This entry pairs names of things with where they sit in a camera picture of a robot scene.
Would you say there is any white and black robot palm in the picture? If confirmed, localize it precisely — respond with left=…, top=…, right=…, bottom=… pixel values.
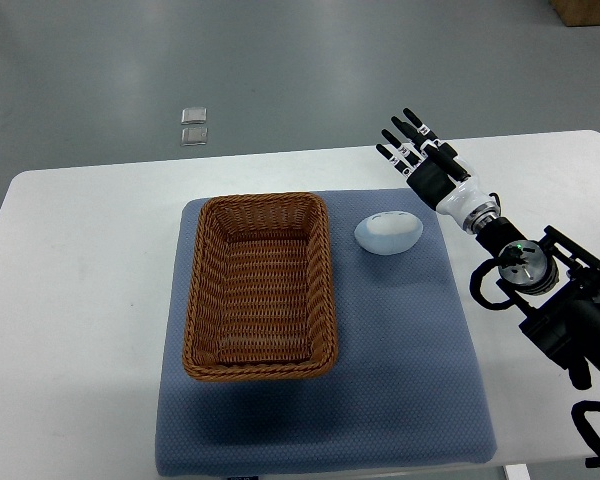
left=375, top=107, right=498, bottom=233

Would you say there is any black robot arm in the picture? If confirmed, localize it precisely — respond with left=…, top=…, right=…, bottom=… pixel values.
left=379, top=110, right=600, bottom=468

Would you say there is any brown wicker basket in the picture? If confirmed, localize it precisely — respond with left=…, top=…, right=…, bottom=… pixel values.
left=182, top=192, right=338, bottom=382

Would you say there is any upper silver floor plate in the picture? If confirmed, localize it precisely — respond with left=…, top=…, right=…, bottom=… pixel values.
left=181, top=107, right=207, bottom=125

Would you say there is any silver floor plate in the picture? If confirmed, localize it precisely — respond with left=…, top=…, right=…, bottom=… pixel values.
left=180, top=126, right=208, bottom=146
left=181, top=107, right=207, bottom=125

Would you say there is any lower silver floor plate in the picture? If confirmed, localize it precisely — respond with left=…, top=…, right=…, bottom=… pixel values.
left=180, top=126, right=208, bottom=146

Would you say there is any blue padded mat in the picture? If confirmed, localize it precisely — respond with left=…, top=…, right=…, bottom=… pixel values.
left=155, top=188, right=497, bottom=477

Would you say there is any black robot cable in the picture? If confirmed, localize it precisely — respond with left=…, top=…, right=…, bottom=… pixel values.
left=468, top=259, right=519, bottom=311

